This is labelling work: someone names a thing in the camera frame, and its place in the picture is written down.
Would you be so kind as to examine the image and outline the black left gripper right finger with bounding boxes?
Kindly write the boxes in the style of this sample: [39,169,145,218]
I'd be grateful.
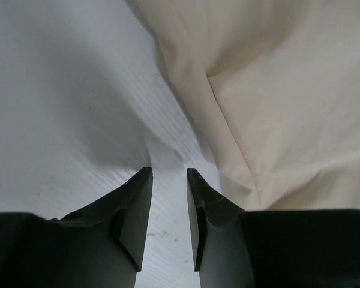
[187,168,360,287]

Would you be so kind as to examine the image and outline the beige trousers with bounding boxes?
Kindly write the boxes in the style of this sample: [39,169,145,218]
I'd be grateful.
[136,1,360,210]

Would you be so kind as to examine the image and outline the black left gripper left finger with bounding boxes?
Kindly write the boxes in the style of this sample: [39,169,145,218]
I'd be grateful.
[0,167,152,287]

